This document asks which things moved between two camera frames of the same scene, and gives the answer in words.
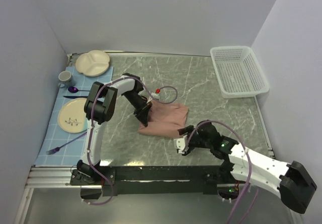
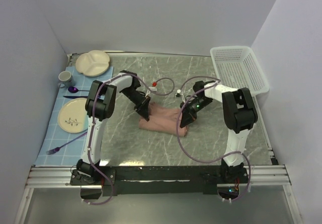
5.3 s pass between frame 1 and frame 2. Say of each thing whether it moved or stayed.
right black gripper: moved
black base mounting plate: stayed
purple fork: stayed
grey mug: stayed
